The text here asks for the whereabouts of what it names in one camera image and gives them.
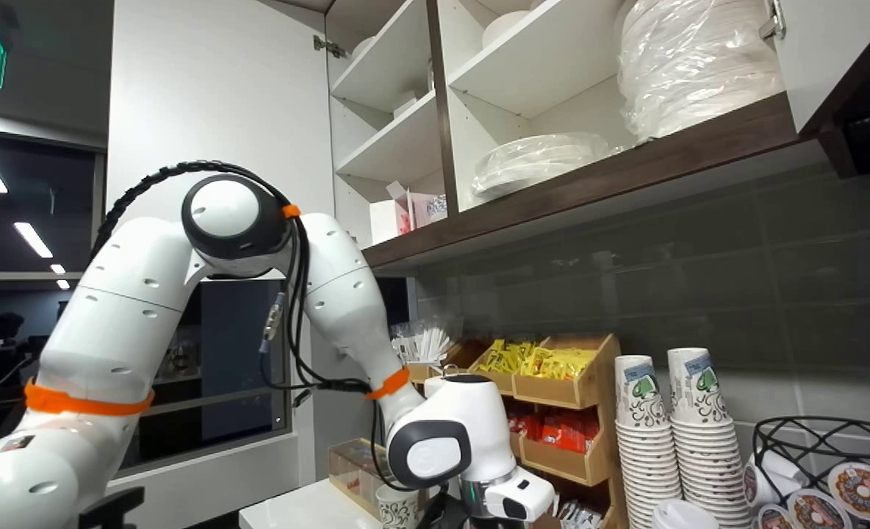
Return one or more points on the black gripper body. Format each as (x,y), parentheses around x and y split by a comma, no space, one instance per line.
(450,516)

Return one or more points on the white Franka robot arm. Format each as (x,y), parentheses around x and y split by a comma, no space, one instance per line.
(130,312)

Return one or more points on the wooden tea box glass lid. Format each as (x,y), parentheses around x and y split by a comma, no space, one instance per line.
(351,479)

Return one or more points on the white sugar packet pile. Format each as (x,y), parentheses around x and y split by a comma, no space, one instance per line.
(584,516)

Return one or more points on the wooden packet tray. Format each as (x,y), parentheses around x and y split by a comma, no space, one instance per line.
(614,500)

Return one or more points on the yellow sweetener packet pile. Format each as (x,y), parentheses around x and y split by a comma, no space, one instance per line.
(558,366)
(503,356)

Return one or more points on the white plastic bag stack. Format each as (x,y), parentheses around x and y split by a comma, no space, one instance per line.
(425,348)

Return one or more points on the tiered wooden condiment organizer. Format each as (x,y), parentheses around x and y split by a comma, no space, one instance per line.
(584,391)

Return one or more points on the printed paper cup stack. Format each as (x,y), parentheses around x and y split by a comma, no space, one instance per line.
(709,460)
(644,460)

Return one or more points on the dark glass window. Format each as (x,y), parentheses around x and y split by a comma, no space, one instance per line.
(233,341)

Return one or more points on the red and white box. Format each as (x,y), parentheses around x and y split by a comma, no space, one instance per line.
(421,209)

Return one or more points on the overhead kitchen cabinet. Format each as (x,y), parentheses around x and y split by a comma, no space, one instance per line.
(652,162)

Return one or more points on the white bowl stack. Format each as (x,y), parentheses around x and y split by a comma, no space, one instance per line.
(508,26)

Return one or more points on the open cabinet door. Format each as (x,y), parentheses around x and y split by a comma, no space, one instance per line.
(828,49)
(218,78)

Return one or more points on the tall plastic wrapped plate stack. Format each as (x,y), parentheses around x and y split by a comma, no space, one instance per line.
(696,68)

